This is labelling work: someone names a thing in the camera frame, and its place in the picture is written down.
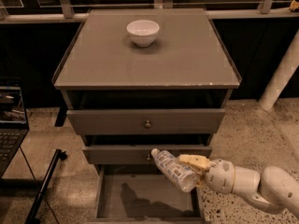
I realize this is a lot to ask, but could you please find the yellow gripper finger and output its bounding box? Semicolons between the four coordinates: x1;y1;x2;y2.
178;154;210;172

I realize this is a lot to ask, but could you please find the clear plastic water bottle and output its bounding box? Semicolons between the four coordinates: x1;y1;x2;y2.
151;148;197;192

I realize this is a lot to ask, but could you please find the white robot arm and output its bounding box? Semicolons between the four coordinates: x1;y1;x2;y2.
178;154;299;218

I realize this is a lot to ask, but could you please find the grey top drawer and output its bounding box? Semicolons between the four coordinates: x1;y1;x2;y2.
67;108;225;135

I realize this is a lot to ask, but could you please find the grey drawer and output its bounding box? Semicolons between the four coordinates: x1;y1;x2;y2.
67;108;225;135
92;165;210;224
83;145;212;164

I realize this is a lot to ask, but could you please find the grey bottom drawer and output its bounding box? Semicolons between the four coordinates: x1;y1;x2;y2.
92;165;210;224

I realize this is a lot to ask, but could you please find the grey drawer cabinet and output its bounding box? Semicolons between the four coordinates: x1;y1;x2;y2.
51;7;243;224

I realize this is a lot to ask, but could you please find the grey middle drawer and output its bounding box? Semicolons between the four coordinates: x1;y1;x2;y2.
83;145;212;164

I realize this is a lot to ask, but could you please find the white pillar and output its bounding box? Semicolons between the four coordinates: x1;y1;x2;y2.
258;31;299;111

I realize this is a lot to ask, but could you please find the white ceramic bowl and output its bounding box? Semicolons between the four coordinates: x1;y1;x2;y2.
126;20;160;47

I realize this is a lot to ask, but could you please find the metal railing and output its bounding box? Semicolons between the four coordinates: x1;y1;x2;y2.
0;0;299;23

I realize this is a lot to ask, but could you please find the black stand bar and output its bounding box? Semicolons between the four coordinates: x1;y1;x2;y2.
24;149;67;224

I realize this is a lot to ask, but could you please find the black laptop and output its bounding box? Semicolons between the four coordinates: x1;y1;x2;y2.
0;77;29;177

